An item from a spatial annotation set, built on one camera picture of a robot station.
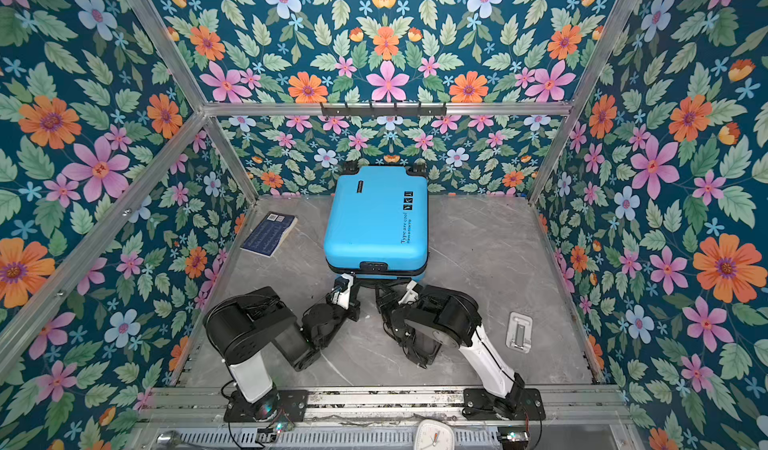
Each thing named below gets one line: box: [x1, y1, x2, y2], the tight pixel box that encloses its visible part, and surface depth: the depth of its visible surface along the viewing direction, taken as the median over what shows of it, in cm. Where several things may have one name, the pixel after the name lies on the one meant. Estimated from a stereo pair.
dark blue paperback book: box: [240, 211, 298, 258], surface depth 110 cm
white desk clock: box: [414, 419, 455, 450], surface depth 69 cm
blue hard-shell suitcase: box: [324, 162, 429, 277], surface depth 90 cm
